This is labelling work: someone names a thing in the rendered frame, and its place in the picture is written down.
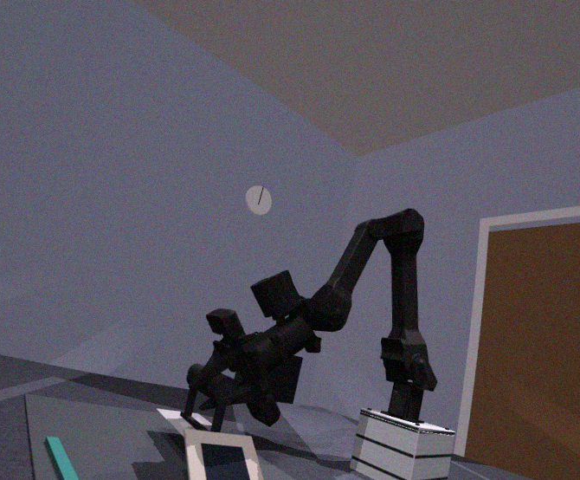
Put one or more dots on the teal small trowel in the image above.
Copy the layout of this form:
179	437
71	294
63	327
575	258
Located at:
63	466

